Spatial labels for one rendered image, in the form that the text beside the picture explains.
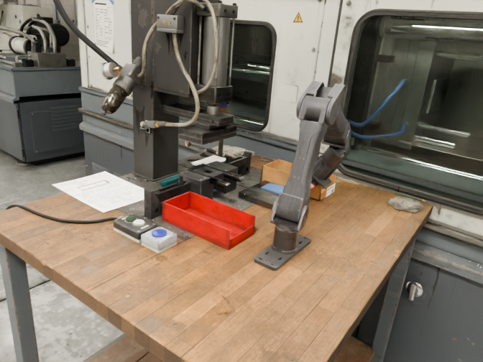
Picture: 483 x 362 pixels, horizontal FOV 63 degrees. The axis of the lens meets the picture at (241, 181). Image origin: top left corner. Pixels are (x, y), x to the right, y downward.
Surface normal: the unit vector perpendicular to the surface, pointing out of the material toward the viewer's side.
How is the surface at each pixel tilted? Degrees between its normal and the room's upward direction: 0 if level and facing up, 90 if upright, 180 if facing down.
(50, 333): 0
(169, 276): 0
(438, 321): 90
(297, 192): 71
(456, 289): 90
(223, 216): 90
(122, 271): 0
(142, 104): 90
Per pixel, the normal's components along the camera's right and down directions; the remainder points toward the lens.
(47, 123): 0.77, 0.28
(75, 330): 0.07, -0.93
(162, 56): -0.58, 0.25
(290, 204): -0.45, -0.04
